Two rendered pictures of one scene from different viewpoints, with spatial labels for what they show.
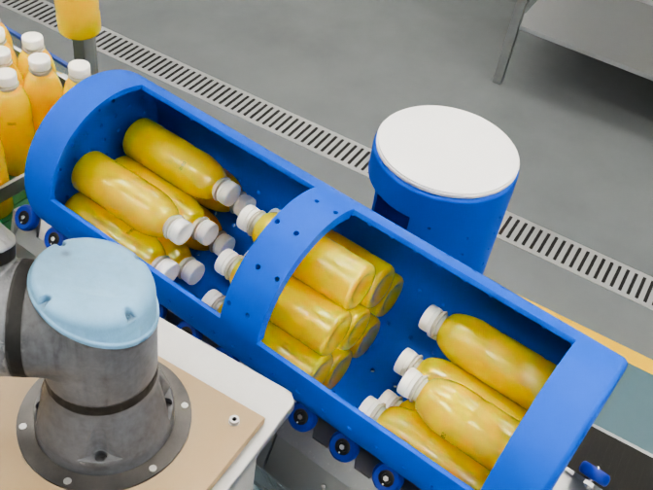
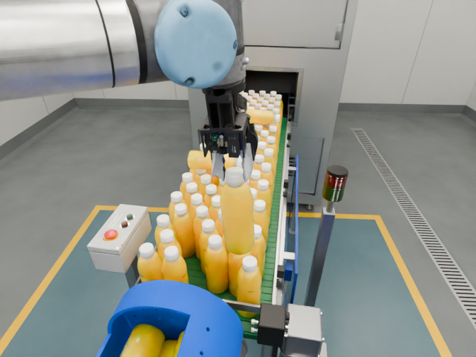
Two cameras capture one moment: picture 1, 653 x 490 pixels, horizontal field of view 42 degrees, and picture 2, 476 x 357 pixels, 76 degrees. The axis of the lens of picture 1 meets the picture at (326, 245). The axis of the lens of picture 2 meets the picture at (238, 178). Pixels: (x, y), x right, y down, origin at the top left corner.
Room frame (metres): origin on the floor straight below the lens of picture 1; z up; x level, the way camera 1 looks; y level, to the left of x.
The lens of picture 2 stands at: (1.04, -0.02, 1.74)
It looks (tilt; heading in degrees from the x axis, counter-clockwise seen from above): 33 degrees down; 69
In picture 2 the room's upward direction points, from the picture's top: straight up
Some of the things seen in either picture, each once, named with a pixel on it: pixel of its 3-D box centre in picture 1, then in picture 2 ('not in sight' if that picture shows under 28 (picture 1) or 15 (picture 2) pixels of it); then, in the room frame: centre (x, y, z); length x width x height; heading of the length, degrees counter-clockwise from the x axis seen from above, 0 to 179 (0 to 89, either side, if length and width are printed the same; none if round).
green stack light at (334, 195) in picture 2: not in sight; (333, 190); (1.60, 0.61, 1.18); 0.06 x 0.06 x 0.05
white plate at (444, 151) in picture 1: (447, 149); not in sight; (1.31, -0.20, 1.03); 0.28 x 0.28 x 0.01
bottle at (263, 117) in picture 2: not in sight; (257, 117); (1.66, 1.34, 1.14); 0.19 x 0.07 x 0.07; 150
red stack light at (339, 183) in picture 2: not in sight; (336, 178); (1.60, 0.61, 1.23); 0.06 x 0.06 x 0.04
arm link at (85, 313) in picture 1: (89, 318); not in sight; (0.52, 0.22, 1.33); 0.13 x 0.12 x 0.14; 99
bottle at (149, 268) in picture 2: not in sight; (152, 273); (1.01, 0.64, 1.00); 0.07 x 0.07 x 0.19
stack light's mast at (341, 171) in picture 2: not in sight; (333, 191); (1.60, 0.61, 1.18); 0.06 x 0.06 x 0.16
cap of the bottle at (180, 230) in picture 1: (180, 230); not in sight; (0.89, 0.22, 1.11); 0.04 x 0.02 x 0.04; 150
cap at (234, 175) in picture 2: not in sight; (234, 175); (1.22, 0.48, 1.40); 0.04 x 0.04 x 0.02
